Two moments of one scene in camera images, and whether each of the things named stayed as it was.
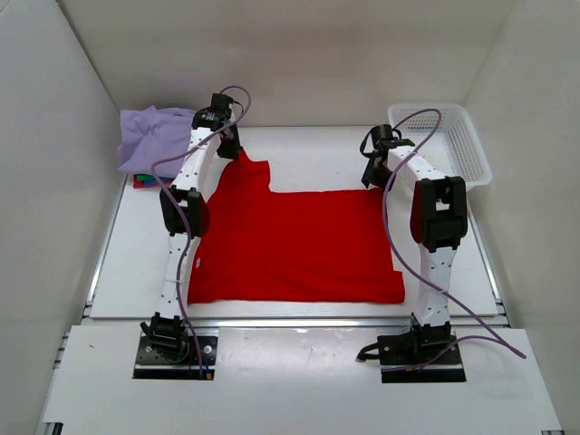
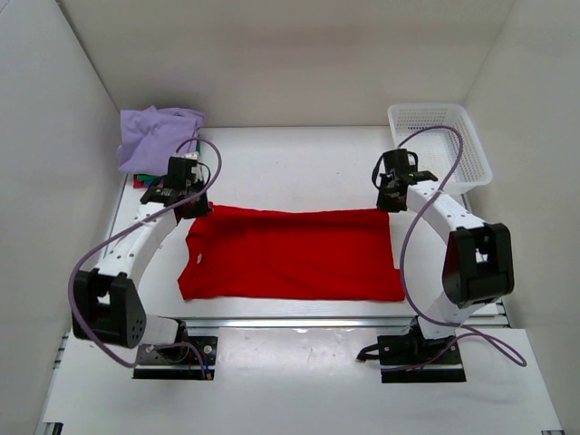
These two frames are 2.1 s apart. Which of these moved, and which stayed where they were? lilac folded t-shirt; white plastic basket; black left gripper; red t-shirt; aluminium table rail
Moved: black left gripper; red t-shirt
Stayed: white plastic basket; lilac folded t-shirt; aluminium table rail
